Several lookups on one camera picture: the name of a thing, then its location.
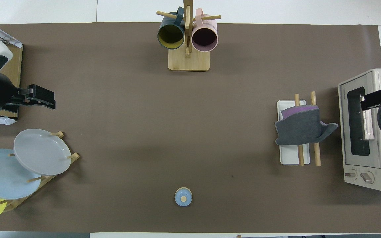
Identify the small blue cup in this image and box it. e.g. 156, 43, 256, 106
174, 187, 193, 207

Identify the wooden mug tree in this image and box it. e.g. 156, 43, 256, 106
156, 0, 221, 72

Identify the grey plate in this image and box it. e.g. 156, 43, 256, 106
13, 129, 72, 176

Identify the purple and grey towel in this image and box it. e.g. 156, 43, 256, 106
274, 105, 339, 146

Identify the brown table mat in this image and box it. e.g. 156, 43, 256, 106
0, 22, 381, 234

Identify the wooden plate rack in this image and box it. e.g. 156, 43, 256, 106
0, 131, 80, 213

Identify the light blue plate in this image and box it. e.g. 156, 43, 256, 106
0, 149, 41, 200

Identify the white wooden-bar towel rack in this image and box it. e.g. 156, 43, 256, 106
277, 91, 321, 167

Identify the pink mug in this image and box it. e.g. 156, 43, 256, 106
191, 8, 218, 53

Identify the dark teal mug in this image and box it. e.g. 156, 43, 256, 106
157, 7, 185, 50

